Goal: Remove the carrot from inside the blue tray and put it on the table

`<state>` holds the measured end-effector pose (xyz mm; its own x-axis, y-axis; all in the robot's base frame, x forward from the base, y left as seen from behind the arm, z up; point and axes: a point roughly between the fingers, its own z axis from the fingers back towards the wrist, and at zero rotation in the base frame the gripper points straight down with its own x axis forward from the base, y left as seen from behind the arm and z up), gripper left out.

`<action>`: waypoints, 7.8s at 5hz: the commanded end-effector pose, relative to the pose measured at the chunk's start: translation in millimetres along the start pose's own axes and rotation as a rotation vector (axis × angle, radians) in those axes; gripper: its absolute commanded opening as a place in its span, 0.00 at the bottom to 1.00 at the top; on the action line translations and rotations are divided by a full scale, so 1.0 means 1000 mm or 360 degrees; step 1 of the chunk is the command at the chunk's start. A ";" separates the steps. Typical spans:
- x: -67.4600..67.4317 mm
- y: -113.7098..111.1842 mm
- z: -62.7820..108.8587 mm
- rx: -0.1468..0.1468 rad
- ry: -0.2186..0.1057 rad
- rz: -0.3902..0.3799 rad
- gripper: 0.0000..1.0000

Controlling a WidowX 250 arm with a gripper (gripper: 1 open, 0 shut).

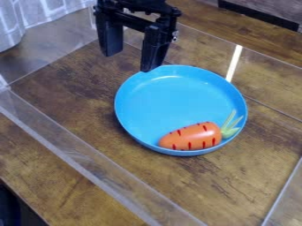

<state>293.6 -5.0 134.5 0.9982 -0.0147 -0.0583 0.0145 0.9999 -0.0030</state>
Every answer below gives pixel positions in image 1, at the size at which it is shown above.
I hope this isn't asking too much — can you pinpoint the blue round tray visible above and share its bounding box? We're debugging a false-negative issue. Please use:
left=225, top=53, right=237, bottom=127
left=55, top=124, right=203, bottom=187
left=115, top=65, right=247, bottom=156

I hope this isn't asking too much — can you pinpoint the orange toy carrot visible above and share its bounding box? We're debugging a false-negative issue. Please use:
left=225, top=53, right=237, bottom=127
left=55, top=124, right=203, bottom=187
left=158, top=110, right=243, bottom=151

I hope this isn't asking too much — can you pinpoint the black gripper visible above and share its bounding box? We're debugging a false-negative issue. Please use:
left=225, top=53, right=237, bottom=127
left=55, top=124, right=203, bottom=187
left=95, top=0, right=182, bottom=72

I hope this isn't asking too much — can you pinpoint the dark wooden bar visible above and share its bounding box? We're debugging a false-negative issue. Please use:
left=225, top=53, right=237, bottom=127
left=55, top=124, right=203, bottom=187
left=217, top=0, right=299, bottom=32

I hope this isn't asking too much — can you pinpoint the clear acrylic enclosure wall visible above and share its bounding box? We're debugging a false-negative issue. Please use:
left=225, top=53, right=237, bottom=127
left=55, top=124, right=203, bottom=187
left=0, top=0, right=302, bottom=226

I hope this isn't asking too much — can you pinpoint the white grey checked curtain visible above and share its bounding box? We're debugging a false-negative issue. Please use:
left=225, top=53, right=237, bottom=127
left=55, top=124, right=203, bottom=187
left=0, top=0, right=96, bottom=53

